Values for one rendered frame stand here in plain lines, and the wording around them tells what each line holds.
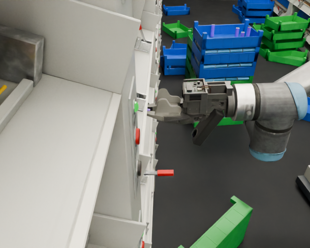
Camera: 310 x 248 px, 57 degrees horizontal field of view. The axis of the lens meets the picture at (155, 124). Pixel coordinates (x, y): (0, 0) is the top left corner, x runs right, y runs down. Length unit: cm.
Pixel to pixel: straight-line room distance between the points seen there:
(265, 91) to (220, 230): 50
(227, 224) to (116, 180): 80
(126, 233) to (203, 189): 108
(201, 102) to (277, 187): 88
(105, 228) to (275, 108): 51
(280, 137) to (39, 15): 66
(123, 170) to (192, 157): 128
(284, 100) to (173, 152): 91
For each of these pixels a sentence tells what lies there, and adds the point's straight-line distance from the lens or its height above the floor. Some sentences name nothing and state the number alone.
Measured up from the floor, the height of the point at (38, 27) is 97.
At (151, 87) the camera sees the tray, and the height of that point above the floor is 54.
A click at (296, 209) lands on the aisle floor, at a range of 141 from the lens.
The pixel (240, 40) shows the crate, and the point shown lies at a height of 52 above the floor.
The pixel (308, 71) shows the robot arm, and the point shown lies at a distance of 88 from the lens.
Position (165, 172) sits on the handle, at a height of 57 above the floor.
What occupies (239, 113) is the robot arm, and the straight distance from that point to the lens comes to 69.
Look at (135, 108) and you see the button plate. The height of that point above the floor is 88.
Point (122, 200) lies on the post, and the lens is 27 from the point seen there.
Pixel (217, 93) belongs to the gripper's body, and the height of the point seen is 68.
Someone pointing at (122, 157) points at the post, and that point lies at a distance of 23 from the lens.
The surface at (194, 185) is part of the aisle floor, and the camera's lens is 138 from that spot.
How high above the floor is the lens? 102
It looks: 36 degrees down
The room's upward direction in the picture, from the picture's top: straight up
